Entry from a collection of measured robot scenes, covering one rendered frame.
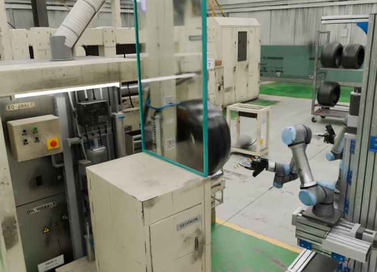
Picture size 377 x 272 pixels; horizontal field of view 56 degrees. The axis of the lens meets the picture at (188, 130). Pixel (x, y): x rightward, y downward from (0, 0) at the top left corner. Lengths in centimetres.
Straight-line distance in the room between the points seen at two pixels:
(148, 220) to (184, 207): 20
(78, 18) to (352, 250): 219
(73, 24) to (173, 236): 136
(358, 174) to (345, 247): 50
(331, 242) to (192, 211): 113
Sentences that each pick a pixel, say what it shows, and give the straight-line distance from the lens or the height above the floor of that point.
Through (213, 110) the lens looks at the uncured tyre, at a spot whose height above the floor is 141.
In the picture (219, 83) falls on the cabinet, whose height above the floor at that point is 86.
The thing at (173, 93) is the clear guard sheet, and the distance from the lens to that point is 179.
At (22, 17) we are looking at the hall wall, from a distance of 1204.
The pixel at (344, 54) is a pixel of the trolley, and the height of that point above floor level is 147.
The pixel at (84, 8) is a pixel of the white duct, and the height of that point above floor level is 210.
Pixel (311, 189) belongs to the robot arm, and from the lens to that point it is 247.
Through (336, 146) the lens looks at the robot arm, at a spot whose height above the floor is 104.
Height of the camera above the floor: 194
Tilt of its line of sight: 15 degrees down
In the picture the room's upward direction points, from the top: 1 degrees counter-clockwise
